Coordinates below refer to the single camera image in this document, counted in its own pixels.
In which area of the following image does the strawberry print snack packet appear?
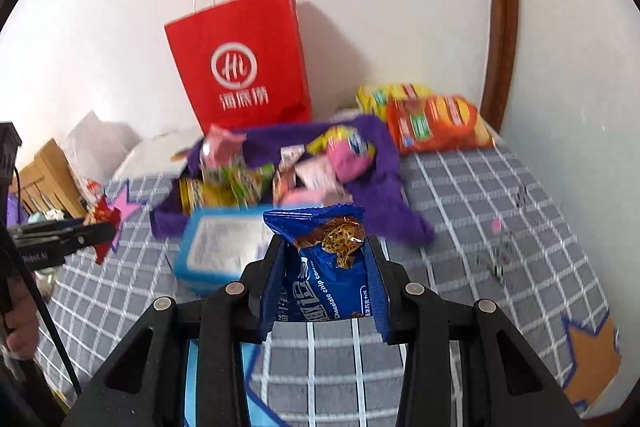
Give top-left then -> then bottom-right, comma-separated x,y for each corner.
272,144 -> 308,205

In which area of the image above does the yellow green snack packet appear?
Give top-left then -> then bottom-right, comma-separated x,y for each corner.
356,83 -> 433,115

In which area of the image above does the person's left hand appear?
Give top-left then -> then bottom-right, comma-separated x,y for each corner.
2,272 -> 41,360

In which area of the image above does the blue cookie packet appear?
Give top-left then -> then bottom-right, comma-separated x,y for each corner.
263,203 -> 388,323

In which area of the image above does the orange chips packet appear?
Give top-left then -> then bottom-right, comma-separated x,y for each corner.
386,94 -> 493,156

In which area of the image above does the light wooden furniture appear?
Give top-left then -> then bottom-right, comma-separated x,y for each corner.
10,138 -> 88,220

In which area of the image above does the brown wooden door frame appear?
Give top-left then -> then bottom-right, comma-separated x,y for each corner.
479,0 -> 518,132

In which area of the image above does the red snack packet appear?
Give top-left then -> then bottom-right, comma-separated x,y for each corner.
82,194 -> 126,265

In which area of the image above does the light blue paper star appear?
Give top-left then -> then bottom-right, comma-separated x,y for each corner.
185,339 -> 281,427

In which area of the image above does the black cable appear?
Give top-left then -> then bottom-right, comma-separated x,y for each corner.
0,222 -> 83,395

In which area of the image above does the small pink snack packet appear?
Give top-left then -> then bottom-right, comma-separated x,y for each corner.
295,157 -> 341,192

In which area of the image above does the pink paper star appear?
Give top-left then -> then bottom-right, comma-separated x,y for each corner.
107,184 -> 151,255

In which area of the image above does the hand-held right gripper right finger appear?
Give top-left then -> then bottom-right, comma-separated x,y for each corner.
362,237 -> 583,427

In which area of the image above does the grey checked bed sheet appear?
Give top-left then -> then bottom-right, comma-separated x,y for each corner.
32,139 -> 623,427

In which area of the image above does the red paper bag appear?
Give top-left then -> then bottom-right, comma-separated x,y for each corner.
164,0 -> 313,135

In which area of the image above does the yellow and blue snack packet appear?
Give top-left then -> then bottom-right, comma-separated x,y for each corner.
307,124 -> 376,158

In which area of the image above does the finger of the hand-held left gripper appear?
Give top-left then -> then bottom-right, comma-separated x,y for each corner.
12,219 -> 118,253

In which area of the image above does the orange paper star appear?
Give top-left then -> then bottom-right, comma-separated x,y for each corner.
560,314 -> 623,408

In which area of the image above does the blue tissue pack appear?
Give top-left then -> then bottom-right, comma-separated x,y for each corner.
173,205 -> 276,298

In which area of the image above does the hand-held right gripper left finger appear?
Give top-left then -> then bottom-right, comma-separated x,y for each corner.
60,234 -> 286,427

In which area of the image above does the purple towel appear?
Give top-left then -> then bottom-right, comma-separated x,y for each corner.
150,116 -> 436,245

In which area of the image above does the pink yellow triangular snack packet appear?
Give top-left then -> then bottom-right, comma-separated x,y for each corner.
325,149 -> 376,182

